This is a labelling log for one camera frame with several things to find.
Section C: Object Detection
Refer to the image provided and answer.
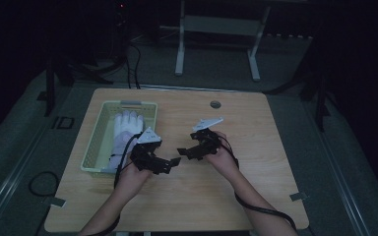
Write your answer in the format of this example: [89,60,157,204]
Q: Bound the person's left hand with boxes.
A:
[114,161,153,198]

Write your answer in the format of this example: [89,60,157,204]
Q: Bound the black tripod stand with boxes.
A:
[264,30,334,133]

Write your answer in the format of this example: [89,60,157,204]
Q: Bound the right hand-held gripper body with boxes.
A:
[186,116,225,161]

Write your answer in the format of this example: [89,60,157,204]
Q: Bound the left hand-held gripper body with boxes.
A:
[130,126,170,175]

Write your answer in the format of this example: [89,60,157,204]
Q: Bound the grey tape strip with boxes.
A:
[288,192,308,203]
[49,197,68,208]

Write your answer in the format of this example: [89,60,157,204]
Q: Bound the purple and white glove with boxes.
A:
[106,109,146,172]

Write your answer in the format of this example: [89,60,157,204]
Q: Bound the black metal stand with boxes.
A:
[43,0,130,118]

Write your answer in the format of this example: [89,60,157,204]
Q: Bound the black hanging cables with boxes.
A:
[124,40,143,90]

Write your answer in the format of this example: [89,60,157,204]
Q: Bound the white metal desk frame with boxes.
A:
[174,0,273,83]

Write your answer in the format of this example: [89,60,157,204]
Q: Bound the person's right hand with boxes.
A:
[204,131,240,180]

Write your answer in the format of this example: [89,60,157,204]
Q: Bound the black floor tape marks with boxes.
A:
[50,115,76,130]

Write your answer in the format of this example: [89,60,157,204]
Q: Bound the pale yellow plastic basket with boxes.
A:
[80,99,158,179]

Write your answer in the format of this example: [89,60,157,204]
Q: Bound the black looped floor cable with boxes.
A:
[28,170,60,198]

